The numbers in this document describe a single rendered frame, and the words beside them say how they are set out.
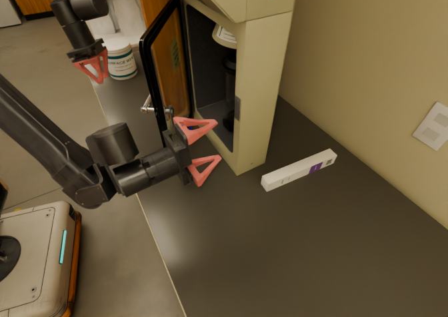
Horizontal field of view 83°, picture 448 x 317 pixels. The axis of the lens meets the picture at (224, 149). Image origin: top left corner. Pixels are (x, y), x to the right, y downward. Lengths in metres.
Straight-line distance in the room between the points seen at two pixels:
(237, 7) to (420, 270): 0.73
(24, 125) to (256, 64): 0.44
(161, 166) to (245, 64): 0.27
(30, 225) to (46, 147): 1.32
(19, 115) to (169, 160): 0.25
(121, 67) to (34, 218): 1.01
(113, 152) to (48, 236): 1.30
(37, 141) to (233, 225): 0.49
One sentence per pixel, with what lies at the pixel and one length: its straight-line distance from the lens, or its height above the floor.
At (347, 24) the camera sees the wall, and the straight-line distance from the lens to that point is 0.92.
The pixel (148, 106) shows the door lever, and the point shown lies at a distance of 0.66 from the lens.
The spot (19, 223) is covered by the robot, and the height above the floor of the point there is 0.28.
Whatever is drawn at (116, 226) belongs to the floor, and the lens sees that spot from 1.91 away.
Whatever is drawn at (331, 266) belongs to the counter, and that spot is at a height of 0.94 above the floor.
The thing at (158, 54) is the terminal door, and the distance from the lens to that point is 0.60.
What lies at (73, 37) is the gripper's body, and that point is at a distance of 0.78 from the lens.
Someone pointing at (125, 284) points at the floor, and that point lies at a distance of 1.74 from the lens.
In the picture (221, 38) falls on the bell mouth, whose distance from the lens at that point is 0.66.
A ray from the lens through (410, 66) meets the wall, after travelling 0.83.
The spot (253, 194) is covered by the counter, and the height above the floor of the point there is 0.94.
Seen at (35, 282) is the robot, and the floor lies 0.28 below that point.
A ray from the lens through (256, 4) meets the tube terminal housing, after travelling 0.53.
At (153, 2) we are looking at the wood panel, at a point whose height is 1.36.
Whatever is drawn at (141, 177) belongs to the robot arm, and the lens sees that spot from 0.46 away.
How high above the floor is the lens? 1.59
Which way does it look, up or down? 47 degrees down
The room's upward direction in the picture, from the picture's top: straight up
